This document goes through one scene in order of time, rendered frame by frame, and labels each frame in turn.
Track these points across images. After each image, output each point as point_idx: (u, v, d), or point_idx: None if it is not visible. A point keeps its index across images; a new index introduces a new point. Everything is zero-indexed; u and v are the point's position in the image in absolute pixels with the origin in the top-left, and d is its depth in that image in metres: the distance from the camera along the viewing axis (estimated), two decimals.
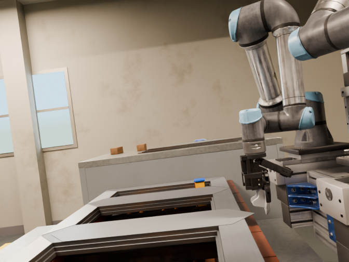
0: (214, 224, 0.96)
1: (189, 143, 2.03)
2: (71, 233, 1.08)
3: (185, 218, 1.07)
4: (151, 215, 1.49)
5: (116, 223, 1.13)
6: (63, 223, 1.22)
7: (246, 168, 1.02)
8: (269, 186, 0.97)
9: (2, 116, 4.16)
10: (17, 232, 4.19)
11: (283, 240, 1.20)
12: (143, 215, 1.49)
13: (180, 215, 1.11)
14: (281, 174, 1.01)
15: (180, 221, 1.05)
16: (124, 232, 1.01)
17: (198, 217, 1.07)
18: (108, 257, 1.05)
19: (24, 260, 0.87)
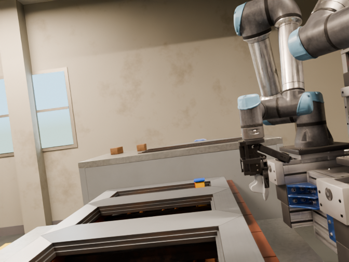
0: (202, 226, 0.97)
1: (189, 143, 2.03)
2: (61, 234, 1.08)
3: (174, 219, 1.08)
4: (151, 215, 1.49)
5: (106, 224, 1.13)
6: (63, 223, 1.22)
7: (245, 154, 1.02)
8: (267, 172, 0.98)
9: (2, 116, 4.16)
10: (17, 232, 4.19)
11: (283, 240, 1.20)
12: (143, 215, 1.49)
13: (170, 217, 1.12)
14: (279, 160, 1.01)
15: (170, 222, 1.05)
16: (112, 233, 1.02)
17: (187, 218, 1.07)
18: (108, 257, 1.05)
19: (24, 260, 0.87)
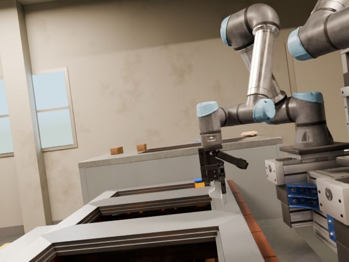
0: (202, 226, 0.97)
1: (189, 143, 2.03)
2: (61, 234, 1.08)
3: (174, 219, 1.08)
4: (151, 215, 1.49)
5: (106, 224, 1.13)
6: (63, 223, 1.22)
7: (204, 160, 1.04)
8: (224, 178, 0.99)
9: (2, 116, 4.16)
10: (17, 232, 4.19)
11: (283, 240, 1.20)
12: (143, 215, 1.49)
13: (170, 217, 1.12)
14: (237, 166, 1.02)
15: (170, 222, 1.05)
16: (112, 233, 1.02)
17: (187, 218, 1.07)
18: (108, 257, 1.05)
19: (24, 260, 0.87)
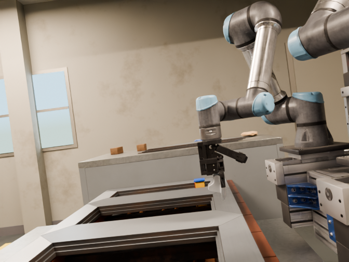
0: (202, 226, 0.97)
1: (189, 143, 2.03)
2: (61, 234, 1.08)
3: (174, 219, 1.08)
4: (151, 215, 1.49)
5: (106, 224, 1.13)
6: (63, 223, 1.22)
7: (203, 154, 1.04)
8: (223, 171, 0.99)
9: (2, 116, 4.16)
10: (17, 232, 4.19)
11: (283, 240, 1.20)
12: (143, 215, 1.49)
13: (170, 217, 1.11)
14: (236, 160, 1.02)
15: (170, 222, 1.05)
16: (112, 233, 1.02)
17: (187, 218, 1.07)
18: (108, 257, 1.05)
19: (24, 260, 0.87)
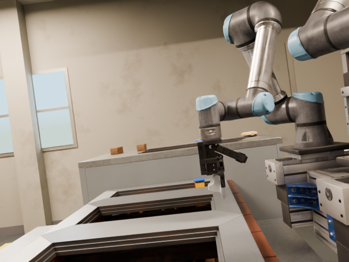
0: (202, 226, 0.97)
1: (189, 143, 2.03)
2: (61, 234, 1.08)
3: (174, 219, 1.08)
4: (151, 215, 1.49)
5: (106, 224, 1.13)
6: (63, 223, 1.22)
7: (203, 154, 1.04)
8: (223, 171, 0.99)
9: (2, 116, 4.16)
10: (17, 232, 4.19)
11: (283, 240, 1.20)
12: (143, 215, 1.49)
13: (170, 217, 1.11)
14: (236, 159, 1.02)
15: (170, 222, 1.05)
16: (112, 233, 1.02)
17: (187, 218, 1.07)
18: (108, 257, 1.05)
19: (24, 260, 0.87)
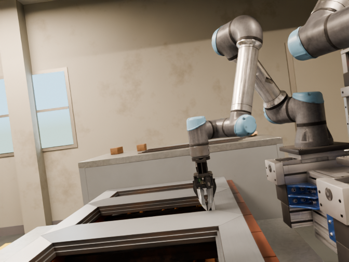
0: (202, 226, 0.97)
1: None
2: (61, 234, 1.08)
3: (174, 219, 1.08)
4: (151, 215, 1.49)
5: (106, 224, 1.13)
6: (63, 223, 1.22)
7: (202, 170, 1.10)
8: (215, 182, 1.16)
9: (2, 116, 4.16)
10: (17, 232, 4.19)
11: (283, 240, 1.20)
12: (143, 215, 1.49)
13: (170, 217, 1.11)
14: None
15: (170, 222, 1.05)
16: (112, 233, 1.02)
17: (187, 218, 1.07)
18: (108, 257, 1.05)
19: (24, 260, 0.87)
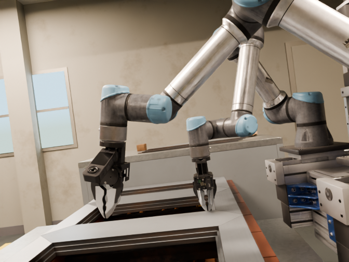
0: (202, 226, 0.97)
1: None
2: (61, 234, 1.08)
3: (174, 219, 1.08)
4: (151, 215, 1.49)
5: (106, 224, 1.13)
6: (63, 223, 1.22)
7: (202, 171, 1.09)
8: (215, 183, 1.14)
9: (2, 116, 4.16)
10: (17, 232, 4.19)
11: (283, 240, 1.20)
12: (143, 215, 1.49)
13: (170, 217, 1.11)
14: None
15: (170, 222, 1.05)
16: (112, 233, 1.02)
17: (187, 218, 1.07)
18: (108, 257, 1.05)
19: (24, 260, 0.87)
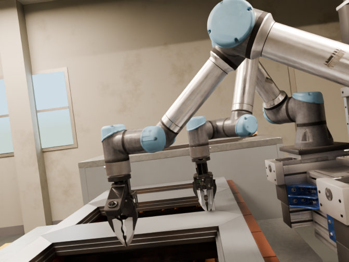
0: (202, 226, 0.97)
1: None
2: (61, 234, 1.08)
3: (174, 219, 1.08)
4: (151, 215, 1.49)
5: (106, 224, 1.13)
6: (63, 223, 1.22)
7: (202, 171, 1.09)
8: (215, 183, 1.14)
9: (2, 116, 4.16)
10: (17, 232, 4.19)
11: (283, 240, 1.20)
12: (143, 215, 1.49)
13: (170, 217, 1.11)
14: None
15: (170, 222, 1.05)
16: (112, 233, 1.02)
17: (187, 218, 1.07)
18: (108, 257, 1.05)
19: (24, 260, 0.87)
